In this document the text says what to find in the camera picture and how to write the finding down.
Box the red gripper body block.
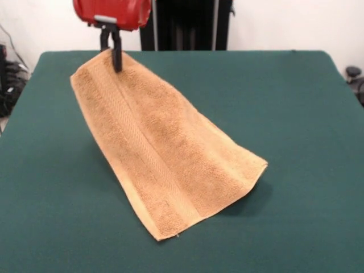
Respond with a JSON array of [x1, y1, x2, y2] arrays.
[[72, 0, 151, 32]]

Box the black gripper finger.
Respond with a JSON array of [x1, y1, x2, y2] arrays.
[[110, 28, 123, 73], [99, 27, 112, 52]]

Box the tan terry towel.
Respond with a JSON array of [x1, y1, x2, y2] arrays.
[[69, 48, 269, 242]]

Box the grey black tripod base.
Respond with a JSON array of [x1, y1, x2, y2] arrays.
[[0, 44, 31, 117], [345, 65, 364, 107]]

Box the dark green table cloth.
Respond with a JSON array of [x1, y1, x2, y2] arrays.
[[0, 50, 364, 273]]

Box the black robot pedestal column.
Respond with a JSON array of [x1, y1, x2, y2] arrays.
[[139, 0, 236, 52]]

